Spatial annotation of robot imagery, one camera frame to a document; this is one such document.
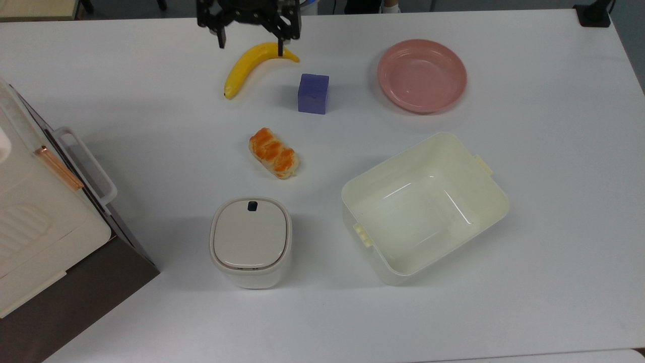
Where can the orange glazed toy bread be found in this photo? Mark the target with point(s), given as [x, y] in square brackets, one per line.
[274, 154]

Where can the yellow toy banana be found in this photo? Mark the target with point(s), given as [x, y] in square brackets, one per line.
[244, 68]

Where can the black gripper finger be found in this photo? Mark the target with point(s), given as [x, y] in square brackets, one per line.
[288, 22]
[211, 17]

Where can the cream rectangular plastic tub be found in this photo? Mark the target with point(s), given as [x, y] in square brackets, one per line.
[428, 212]

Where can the purple cube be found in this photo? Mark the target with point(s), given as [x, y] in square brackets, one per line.
[312, 96]

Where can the beige lidded trash can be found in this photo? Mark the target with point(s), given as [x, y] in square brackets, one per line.
[250, 242]

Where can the beige wooden desk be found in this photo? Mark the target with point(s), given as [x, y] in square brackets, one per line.
[35, 9]

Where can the black clamp mount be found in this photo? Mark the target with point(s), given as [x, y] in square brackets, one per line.
[594, 15]

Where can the pink plate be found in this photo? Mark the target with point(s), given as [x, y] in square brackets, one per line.
[422, 75]

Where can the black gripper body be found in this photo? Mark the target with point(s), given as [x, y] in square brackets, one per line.
[249, 11]

